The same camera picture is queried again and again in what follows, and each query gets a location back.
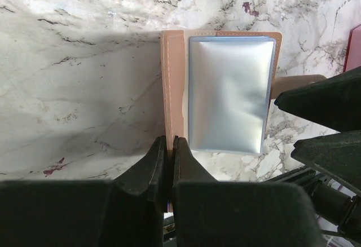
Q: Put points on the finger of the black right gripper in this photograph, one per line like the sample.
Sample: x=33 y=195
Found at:
x=333 y=103
x=336 y=155

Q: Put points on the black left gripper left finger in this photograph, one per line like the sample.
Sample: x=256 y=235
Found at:
x=125 y=211

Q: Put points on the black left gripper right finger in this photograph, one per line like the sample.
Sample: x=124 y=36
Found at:
x=208 y=212

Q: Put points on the tan leather card holder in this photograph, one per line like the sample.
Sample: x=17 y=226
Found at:
x=217 y=88

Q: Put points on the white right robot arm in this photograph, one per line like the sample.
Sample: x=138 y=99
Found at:
x=332 y=200

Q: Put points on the pink plastic card tray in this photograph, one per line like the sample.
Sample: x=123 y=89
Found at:
x=353 y=52

